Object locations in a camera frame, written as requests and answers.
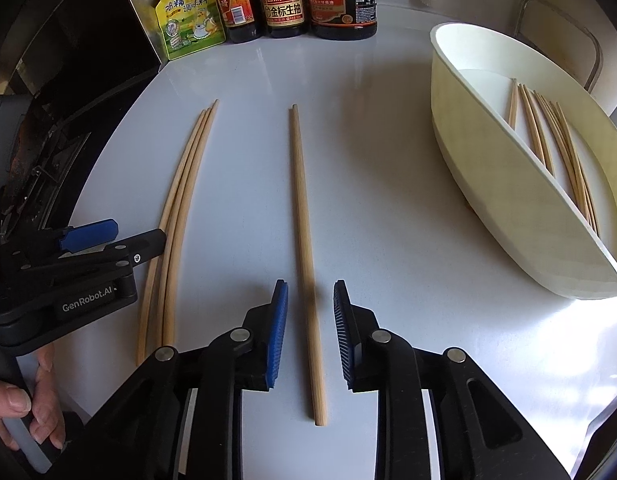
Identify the bundle of wooden chopsticks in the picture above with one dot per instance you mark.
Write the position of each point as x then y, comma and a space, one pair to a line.
574, 170

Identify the yellow green seasoning pouch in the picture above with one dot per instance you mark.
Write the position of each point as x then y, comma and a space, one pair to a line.
193, 25

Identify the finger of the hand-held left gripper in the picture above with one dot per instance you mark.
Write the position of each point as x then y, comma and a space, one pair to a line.
138, 247
91, 236

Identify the cream oval plastic container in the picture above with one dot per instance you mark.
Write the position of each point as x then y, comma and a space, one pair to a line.
488, 160

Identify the pale wooden chopstick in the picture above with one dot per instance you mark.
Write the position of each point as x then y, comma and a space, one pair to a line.
187, 175
180, 175
302, 240
196, 175

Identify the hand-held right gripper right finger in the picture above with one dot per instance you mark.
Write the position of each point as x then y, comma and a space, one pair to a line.
341, 340

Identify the black splash panel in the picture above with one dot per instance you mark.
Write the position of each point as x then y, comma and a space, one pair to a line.
88, 20

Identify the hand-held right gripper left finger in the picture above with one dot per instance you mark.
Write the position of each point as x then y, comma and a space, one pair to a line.
278, 340

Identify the black cast iron pan support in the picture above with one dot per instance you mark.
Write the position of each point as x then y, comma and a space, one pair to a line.
43, 175

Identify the black glass gas stove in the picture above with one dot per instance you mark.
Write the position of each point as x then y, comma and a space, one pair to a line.
103, 105

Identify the vinegar bottle with red label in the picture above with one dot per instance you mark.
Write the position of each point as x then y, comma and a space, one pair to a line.
236, 10

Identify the person's left hand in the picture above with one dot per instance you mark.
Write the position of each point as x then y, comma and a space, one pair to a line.
46, 395

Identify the large dark sauce bottle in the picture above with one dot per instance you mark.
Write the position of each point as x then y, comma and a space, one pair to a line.
343, 10

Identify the metal tube rack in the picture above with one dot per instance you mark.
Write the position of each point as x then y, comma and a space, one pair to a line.
598, 55

